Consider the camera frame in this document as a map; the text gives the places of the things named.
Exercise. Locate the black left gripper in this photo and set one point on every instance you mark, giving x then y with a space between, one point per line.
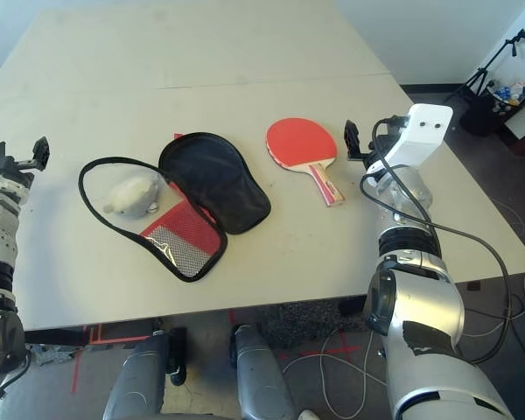
19 177

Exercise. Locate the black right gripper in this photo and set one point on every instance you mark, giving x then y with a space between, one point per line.
378 151

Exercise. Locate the red ping-pong paddle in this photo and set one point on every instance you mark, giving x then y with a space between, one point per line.
299 142

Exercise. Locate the red black paddle case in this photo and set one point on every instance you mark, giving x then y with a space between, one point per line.
219 184

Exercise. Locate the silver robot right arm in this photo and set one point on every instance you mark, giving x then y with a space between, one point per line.
420 306

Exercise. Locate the black bin with bottles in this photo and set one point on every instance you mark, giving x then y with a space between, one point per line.
481 116

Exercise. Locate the black tripod stand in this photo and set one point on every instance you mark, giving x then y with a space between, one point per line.
479 76

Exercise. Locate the dark speckled floor rug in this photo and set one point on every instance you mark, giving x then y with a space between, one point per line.
306 321

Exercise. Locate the grey speckled carpet piece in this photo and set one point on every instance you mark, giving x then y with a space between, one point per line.
52 355

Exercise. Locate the red floor tape cross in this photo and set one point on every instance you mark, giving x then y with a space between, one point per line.
342 349

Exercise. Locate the red floor tape line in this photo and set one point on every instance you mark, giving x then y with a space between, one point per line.
75 372

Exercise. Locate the grey robot left leg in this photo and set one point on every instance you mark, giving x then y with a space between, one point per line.
135 376

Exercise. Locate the grey robot leg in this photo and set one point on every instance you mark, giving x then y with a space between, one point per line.
135 376
262 376

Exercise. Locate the grey robot right leg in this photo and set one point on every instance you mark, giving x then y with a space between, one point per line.
262 376

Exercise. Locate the white perforated clog shoe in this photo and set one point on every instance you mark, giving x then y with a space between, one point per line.
310 415

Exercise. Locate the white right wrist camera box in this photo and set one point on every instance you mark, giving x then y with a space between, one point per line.
424 131

